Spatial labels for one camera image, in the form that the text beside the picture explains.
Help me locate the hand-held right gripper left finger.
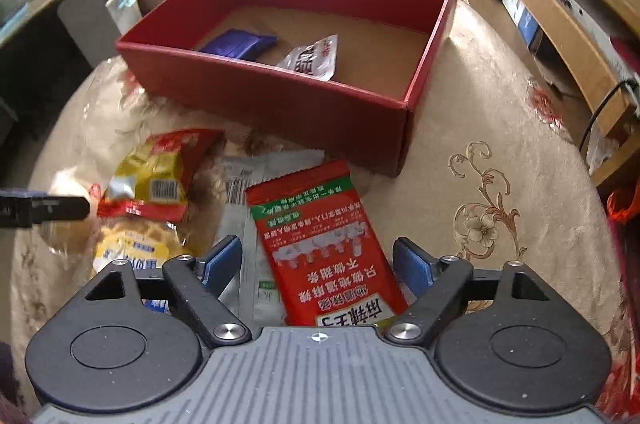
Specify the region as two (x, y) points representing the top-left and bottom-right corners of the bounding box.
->
(82, 234), (253, 348)

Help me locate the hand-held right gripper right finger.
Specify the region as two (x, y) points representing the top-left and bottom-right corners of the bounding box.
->
(384, 237), (554, 347)

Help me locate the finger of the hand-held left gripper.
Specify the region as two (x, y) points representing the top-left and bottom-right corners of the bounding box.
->
(0, 187), (91, 228)

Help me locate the clear white snack packet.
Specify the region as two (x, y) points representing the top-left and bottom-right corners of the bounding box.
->
(215, 149), (326, 330)

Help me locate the clear bread packet yellow label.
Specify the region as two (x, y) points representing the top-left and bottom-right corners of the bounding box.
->
(46, 164), (222, 311)

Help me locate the red packet with green stripe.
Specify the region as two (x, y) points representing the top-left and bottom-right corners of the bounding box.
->
(244, 159), (409, 329)

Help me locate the red and yellow snack packet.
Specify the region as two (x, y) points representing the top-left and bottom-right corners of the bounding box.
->
(95, 129), (226, 224)

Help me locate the red cardboard box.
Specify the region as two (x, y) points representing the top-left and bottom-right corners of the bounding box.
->
(115, 0), (460, 178)

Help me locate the white storage bin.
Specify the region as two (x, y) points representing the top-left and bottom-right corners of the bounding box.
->
(104, 0), (147, 36)

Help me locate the purple snack packet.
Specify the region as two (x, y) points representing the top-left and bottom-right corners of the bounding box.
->
(199, 29), (279, 62)

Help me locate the white and red snack packet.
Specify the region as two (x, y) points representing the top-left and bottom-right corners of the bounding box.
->
(275, 34), (340, 82)

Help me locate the red plastic bag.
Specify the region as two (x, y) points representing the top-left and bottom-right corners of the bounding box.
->
(594, 188), (640, 421)

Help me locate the blue and white box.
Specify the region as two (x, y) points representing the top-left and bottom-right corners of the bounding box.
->
(502, 0), (544, 51)

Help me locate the wooden media cabinet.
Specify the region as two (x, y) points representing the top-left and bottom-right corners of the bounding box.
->
(430, 0), (640, 186)

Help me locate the white set-top device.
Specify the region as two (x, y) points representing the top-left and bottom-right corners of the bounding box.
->
(537, 0), (615, 56)

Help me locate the black cable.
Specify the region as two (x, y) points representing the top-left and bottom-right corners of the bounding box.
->
(577, 76), (640, 156)

